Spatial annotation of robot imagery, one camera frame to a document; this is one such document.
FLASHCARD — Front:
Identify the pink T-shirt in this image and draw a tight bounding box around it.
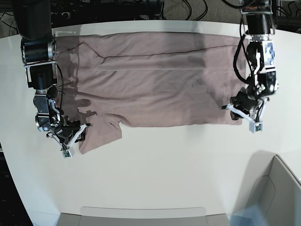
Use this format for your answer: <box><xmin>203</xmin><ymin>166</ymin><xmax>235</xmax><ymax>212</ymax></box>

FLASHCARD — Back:
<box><xmin>57</xmin><ymin>32</ymin><xmax>242</xmax><ymax>154</ymax></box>

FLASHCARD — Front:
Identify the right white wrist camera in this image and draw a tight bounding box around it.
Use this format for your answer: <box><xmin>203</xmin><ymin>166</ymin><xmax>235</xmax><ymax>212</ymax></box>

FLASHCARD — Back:
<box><xmin>60</xmin><ymin>149</ymin><xmax>74</xmax><ymax>158</ymax></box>

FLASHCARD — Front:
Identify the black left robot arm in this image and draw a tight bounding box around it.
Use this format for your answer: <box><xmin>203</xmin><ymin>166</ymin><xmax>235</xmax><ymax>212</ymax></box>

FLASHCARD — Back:
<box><xmin>222</xmin><ymin>0</ymin><xmax>278</xmax><ymax>123</ymax></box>

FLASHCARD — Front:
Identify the grey tray bottom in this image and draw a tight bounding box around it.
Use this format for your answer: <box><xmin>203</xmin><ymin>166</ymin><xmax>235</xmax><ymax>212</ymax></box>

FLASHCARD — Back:
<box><xmin>57</xmin><ymin>207</ymin><xmax>230</xmax><ymax>226</ymax></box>

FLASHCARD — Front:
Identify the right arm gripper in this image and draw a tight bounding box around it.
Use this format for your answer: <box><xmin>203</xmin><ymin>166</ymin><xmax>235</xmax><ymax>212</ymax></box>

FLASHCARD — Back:
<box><xmin>46</xmin><ymin>119</ymin><xmax>92</xmax><ymax>147</ymax></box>

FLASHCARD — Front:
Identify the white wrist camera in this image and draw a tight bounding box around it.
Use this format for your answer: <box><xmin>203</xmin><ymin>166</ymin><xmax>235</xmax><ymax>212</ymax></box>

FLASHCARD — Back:
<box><xmin>60</xmin><ymin>149</ymin><xmax>74</xmax><ymax>158</ymax></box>
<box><xmin>249</xmin><ymin>121</ymin><xmax>263</xmax><ymax>133</ymax></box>

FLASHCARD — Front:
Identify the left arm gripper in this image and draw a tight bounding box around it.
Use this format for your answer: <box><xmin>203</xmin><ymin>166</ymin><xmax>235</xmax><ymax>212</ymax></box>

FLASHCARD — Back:
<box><xmin>221</xmin><ymin>91</ymin><xmax>269</xmax><ymax>121</ymax></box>

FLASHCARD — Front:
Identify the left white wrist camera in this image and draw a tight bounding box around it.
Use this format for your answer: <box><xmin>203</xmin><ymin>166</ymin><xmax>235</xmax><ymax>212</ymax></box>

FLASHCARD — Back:
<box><xmin>249</xmin><ymin>121</ymin><xmax>263</xmax><ymax>133</ymax></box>

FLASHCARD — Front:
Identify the grey box right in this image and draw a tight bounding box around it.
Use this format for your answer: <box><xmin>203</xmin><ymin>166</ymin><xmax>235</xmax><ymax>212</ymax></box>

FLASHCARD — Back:
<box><xmin>246</xmin><ymin>155</ymin><xmax>301</xmax><ymax>226</ymax></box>

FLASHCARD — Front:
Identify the blue translucent bag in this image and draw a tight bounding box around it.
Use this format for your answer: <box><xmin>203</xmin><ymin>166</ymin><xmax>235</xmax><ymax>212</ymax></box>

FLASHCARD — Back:
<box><xmin>230</xmin><ymin>205</ymin><xmax>263</xmax><ymax>226</ymax></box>

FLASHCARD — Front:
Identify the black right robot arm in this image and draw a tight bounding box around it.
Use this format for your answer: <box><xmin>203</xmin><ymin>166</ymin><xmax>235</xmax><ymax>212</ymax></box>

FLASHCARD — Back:
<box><xmin>11</xmin><ymin>0</ymin><xmax>91</xmax><ymax>151</ymax></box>

